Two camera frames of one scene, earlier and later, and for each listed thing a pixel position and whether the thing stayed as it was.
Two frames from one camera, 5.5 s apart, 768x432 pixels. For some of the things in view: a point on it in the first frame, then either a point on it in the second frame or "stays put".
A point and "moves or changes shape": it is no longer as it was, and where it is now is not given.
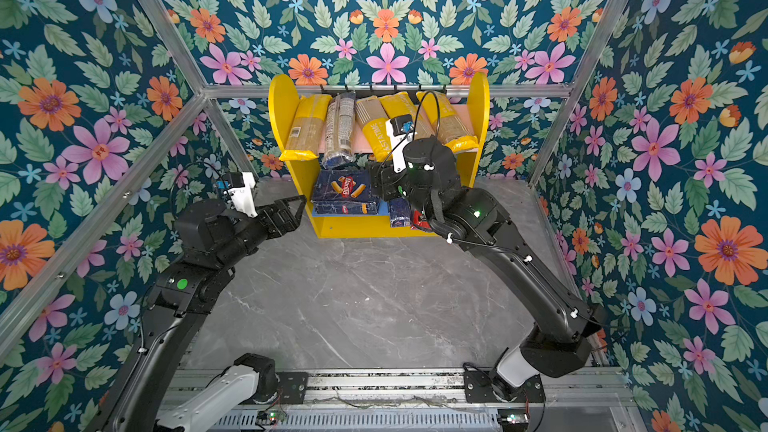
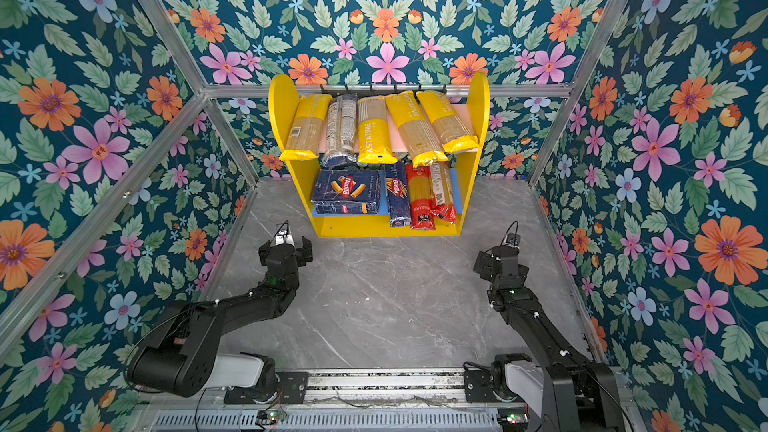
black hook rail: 333,92 stays put
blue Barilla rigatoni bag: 343,192 stays put
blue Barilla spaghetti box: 399,212 stays put
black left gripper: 278,227 → 301,255
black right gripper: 383,178 → 488,265
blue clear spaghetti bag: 345,125 stays put
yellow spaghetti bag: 305,129 stays put
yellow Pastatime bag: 372,117 moves or changes shape
